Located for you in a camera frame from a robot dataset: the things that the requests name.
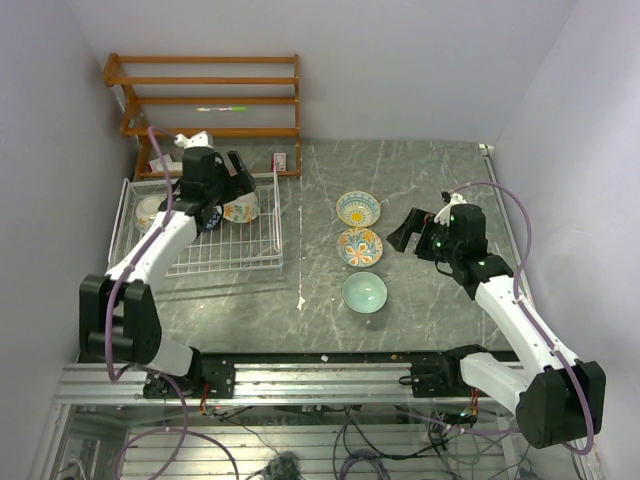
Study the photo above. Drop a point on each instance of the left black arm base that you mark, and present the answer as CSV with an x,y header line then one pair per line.
x,y
214,379

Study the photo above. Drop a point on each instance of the orange blue floral bowl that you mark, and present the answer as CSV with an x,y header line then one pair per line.
x,y
359,247

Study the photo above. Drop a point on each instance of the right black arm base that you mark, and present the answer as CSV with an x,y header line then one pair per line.
x,y
431,380

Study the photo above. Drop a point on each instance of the white wire dish rack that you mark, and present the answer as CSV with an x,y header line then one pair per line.
x,y
231,245

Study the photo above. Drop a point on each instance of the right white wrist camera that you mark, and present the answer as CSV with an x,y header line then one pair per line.
x,y
443,217

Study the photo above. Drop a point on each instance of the red patterned blue bowl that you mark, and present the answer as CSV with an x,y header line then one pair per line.
x,y
213,220

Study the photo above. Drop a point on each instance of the small red white box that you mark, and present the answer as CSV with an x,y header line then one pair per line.
x,y
279,162

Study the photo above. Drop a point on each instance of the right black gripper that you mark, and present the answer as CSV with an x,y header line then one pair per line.
x,y
417,221

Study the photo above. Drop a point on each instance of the wooden shelf rack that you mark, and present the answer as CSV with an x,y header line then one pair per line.
x,y
134,124

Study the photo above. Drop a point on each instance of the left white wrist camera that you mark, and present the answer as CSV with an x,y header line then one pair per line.
x,y
201,139

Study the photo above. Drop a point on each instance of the plain light teal bowl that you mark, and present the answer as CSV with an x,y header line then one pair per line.
x,y
364,292

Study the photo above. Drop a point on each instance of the blue yellow sun bowl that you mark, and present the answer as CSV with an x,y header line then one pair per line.
x,y
358,209

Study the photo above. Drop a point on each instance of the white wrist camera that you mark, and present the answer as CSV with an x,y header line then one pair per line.
x,y
201,139
443,217

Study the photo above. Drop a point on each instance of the aluminium mounting rail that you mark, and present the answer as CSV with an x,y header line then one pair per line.
x,y
253,384

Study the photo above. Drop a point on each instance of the orange star leaf bowl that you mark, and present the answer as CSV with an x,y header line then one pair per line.
x,y
146,211

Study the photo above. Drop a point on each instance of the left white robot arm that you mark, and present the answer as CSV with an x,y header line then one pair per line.
x,y
118,318

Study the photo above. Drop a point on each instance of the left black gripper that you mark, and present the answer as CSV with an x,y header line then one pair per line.
x,y
245,183

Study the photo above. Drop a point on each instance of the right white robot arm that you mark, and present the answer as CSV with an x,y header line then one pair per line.
x,y
556,398

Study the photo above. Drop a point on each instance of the green white pen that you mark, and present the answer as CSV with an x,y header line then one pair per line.
x,y
221,109

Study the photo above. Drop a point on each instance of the star and leaves bowl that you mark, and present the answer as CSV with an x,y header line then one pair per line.
x,y
244,209

